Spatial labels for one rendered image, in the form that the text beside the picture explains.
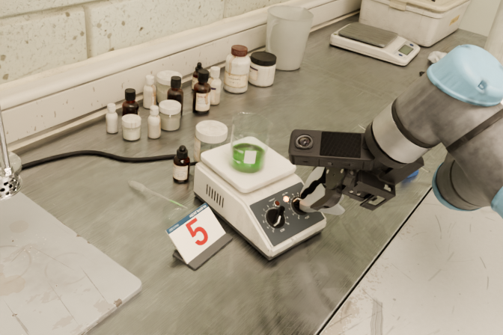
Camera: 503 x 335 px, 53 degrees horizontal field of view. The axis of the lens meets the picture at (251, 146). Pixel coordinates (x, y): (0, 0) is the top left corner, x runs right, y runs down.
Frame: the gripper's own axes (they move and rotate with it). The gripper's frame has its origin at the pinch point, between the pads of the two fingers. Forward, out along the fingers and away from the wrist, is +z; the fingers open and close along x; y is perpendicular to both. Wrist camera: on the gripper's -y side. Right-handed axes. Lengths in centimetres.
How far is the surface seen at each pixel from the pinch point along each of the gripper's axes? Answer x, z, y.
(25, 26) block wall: 24, 13, -51
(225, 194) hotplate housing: -0.7, 4.6, -11.0
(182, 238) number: -9.2, 6.7, -15.8
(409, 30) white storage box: 99, 26, 51
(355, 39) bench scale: 84, 27, 30
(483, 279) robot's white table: -6.9, -6.7, 29.4
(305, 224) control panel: -3.0, 1.8, 2.0
